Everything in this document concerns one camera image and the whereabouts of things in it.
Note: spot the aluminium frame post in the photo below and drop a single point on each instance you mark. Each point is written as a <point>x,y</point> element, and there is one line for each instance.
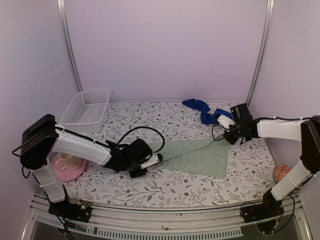
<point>62,13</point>
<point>261,51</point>

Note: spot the orange patterned round object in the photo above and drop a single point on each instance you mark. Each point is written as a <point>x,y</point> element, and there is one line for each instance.
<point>280,171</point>

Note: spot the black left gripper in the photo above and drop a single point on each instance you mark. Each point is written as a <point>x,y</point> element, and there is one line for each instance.
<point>138,174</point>

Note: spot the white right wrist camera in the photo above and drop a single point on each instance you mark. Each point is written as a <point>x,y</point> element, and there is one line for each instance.
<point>225,122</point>

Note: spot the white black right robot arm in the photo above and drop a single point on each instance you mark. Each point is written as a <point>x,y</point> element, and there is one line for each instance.
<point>296,140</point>

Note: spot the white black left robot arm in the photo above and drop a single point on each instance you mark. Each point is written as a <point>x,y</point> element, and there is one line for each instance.
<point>46,135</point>

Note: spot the aluminium front rail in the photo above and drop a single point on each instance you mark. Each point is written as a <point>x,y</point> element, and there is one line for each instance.
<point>113,222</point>

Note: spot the blue towel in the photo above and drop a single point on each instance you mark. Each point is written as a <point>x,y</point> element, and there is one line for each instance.
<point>205,116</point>

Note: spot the white plastic basket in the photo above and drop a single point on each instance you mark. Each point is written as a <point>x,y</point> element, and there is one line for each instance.
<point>86,112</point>

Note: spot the light green towel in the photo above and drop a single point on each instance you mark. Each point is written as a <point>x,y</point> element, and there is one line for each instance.
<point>201,156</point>

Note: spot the left aluminium frame post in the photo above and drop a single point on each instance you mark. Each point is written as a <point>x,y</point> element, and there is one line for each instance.
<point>62,13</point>

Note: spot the pink plate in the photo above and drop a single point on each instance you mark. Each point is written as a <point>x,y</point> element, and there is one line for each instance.
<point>68,170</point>

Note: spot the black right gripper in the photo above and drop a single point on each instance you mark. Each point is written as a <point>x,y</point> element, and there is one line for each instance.
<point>232,140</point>

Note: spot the right aluminium frame post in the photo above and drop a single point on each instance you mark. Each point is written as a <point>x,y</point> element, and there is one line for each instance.
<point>261,51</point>

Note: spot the pink cup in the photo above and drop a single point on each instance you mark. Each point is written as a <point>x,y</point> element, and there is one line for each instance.
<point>64,156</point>

